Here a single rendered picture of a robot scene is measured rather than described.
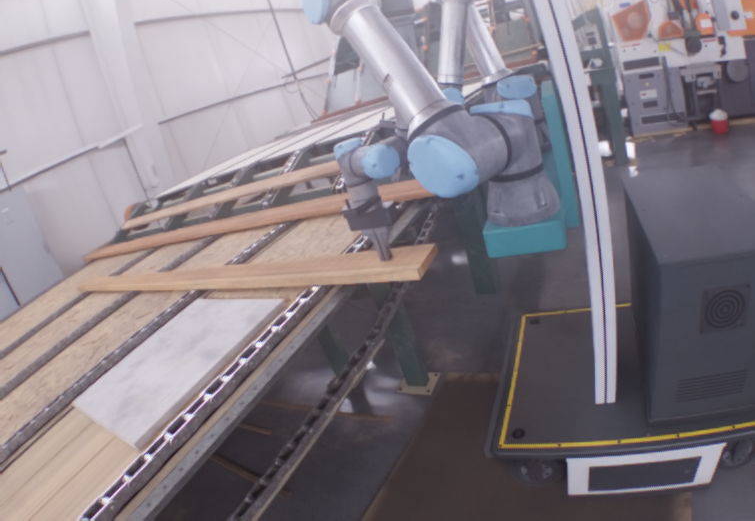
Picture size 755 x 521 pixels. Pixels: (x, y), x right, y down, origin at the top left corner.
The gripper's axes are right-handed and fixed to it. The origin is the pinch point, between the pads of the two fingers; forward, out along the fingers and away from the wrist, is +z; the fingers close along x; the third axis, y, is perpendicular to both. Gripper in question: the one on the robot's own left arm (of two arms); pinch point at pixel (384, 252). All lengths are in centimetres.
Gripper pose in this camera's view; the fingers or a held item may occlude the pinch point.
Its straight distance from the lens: 113.9
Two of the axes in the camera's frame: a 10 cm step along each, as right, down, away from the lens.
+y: 4.2, -4.5, 7.9
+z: 3.1, 8.9, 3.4
